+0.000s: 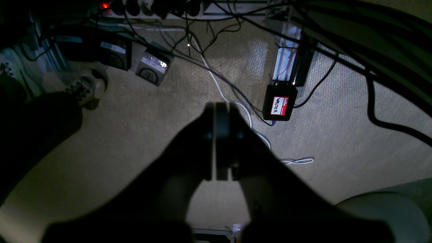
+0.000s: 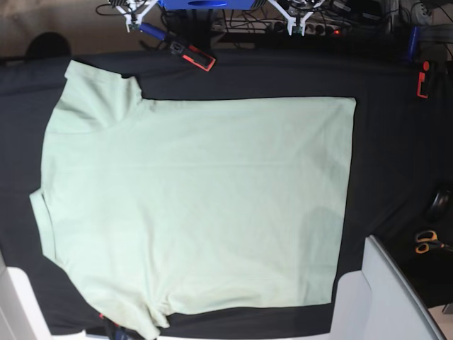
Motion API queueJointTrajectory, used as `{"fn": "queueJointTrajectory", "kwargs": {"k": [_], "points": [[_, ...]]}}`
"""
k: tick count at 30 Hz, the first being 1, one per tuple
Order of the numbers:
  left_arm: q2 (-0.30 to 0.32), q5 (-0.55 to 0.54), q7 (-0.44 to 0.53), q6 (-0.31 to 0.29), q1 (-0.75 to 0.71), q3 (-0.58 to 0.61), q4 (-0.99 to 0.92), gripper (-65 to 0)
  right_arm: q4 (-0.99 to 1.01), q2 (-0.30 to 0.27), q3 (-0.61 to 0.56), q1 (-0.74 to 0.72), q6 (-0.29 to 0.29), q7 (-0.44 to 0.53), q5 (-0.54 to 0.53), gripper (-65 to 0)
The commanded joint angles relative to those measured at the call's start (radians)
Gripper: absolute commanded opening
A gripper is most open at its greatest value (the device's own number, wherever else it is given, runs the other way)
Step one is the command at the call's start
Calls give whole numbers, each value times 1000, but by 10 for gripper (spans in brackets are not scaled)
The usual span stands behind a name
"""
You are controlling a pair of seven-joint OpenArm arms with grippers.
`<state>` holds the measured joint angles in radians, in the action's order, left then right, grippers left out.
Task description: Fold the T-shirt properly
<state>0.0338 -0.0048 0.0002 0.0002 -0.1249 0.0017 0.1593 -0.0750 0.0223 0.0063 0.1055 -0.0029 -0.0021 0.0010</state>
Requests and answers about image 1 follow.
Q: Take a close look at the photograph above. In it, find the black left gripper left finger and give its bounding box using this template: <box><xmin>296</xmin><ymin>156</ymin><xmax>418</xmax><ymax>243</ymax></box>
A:
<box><xmin>40</xmin><ymin>103</ymin><xmax>215</xmax><ymax>243</ymax></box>

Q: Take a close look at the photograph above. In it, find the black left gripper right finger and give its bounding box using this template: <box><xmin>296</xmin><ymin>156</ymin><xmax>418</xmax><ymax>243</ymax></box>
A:
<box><xmin>229</xmin><ymin>104</ymin><xmax>395</xmax><ymax>243</ymax></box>

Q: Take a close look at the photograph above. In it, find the black box with name tag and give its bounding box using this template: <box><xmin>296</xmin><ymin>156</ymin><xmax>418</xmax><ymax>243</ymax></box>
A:
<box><xmin>262</xmin><ymin>85</ymin><xmax>298</xmax><ymax>122</ymax></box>

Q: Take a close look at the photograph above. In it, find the grey power adapter brick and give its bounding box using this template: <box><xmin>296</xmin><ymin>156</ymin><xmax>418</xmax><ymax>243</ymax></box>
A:
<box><xmin>131</xmin><ymin>42</ymin><xmax>174</xmax><ymax>87</ymax></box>

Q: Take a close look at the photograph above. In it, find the white sneaker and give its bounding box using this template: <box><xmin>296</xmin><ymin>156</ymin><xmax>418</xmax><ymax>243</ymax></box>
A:
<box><xmin>55</xmin><ymin>68</ymin><xmax>108</xmax><ymax>111</ymax></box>

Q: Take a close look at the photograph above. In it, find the black power adapter brick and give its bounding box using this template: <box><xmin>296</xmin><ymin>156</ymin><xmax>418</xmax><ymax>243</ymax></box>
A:
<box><xmin>55</xmin><ymin>27</ymin><xmax>132</xmax><ymax>71</ymax></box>

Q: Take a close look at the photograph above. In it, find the white power strip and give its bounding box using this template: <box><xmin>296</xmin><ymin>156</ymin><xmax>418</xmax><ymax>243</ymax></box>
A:
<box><xmin>95</xmin><ymin>0</ymin><xmax>276</xmax><ymax>20</ymax></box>

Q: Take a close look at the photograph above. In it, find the white cable on floor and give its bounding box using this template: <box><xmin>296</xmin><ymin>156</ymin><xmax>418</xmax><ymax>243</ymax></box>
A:
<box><xmin>187</xmin><ymin>34</ymin><xmax>315</xmax><ymax>166</ymax></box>

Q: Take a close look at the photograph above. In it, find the aluminium frame leg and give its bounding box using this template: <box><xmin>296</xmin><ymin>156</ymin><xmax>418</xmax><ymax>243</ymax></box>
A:
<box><xmin>264</xmin><ymin>6</ymin><xmax>317</xmax><ymax>87</ymax></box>

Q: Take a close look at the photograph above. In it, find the thick black cable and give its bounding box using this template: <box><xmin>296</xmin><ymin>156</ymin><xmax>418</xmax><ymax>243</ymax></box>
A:
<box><xmin>304</xmin><ymin>20</ymin><xmax>432</xmax><ymax>147</ymax></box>

